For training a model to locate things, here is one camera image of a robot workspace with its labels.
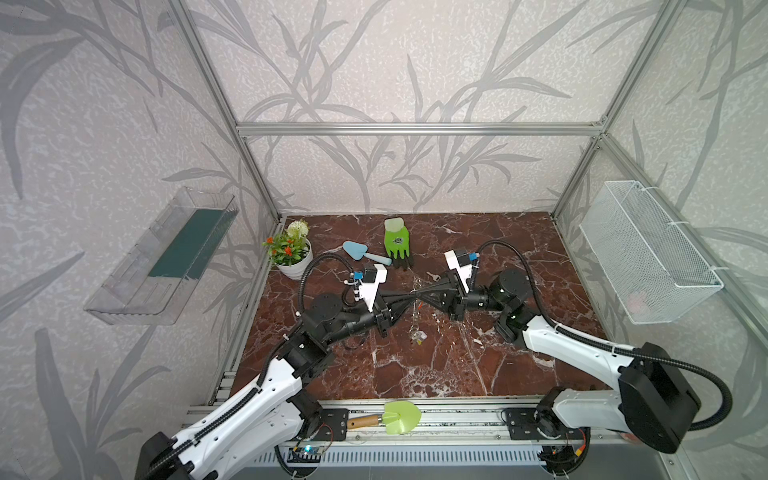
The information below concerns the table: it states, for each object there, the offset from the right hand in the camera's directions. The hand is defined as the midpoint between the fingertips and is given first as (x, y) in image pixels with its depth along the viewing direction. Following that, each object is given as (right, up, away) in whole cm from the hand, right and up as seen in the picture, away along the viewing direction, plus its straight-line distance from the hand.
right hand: (420, 287), depth 65 cm
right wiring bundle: (+35, -43, +7) cm, 56 cm away
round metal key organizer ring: (-2, -9, 0) cm, 10 cm away
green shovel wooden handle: (-5, -34, +9) cm, 36 cm away
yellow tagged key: (0, -11, +3) cm, 12 cm away
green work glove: (-6, +10, +46) cm, 48 cm away
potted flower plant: (-39, +7, +26) cm, 47 cm away
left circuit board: (-28, -42, +7) cm, 51 cm away
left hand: (-1, -1, -2) cm, 3 cm away
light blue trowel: (-20, +6, +44) cm, 48 cm away
